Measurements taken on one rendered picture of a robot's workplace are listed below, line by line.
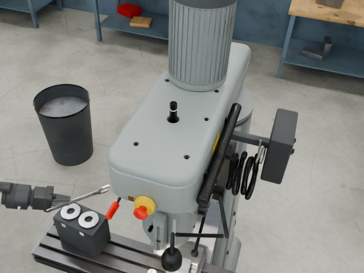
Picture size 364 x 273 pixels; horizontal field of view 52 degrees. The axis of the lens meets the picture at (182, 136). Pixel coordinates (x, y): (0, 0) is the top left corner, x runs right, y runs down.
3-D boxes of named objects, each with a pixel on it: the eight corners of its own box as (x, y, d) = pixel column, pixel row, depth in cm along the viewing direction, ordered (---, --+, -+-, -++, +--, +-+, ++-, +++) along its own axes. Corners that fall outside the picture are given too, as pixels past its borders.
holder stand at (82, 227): (97, 258, 178) (91, 234, 164) (59, 240, 184) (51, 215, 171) (111, 238, 186) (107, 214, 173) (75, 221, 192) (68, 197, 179)
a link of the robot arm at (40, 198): (49, 220, 136) (13, 218, 133) (52, 197, 142) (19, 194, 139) (51, 202, 127) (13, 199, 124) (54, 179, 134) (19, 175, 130)
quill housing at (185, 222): (188, 258, 141) (193, 206, 120) (137, 242, 145) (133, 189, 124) (201, 218, 155) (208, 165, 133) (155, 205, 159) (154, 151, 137)
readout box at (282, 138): (283, 186, 142) (297, 146, 128) (259, 180, 144) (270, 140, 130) (288, 151, 156) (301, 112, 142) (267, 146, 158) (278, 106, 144)
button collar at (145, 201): (153, 218, 104) (153, 204, 100) (133, 212, 105) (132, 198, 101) (156, 212, 105) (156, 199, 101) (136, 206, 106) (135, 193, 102)
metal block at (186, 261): (187, 277, 164) (188, 270, 160) (174, 272, 165) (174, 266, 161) (190, 266, 168) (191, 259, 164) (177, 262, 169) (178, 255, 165)
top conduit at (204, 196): (207, 208, 102) (208, 200, 99) (192, 204, 102) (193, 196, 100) (240, 111, 134) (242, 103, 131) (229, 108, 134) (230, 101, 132)
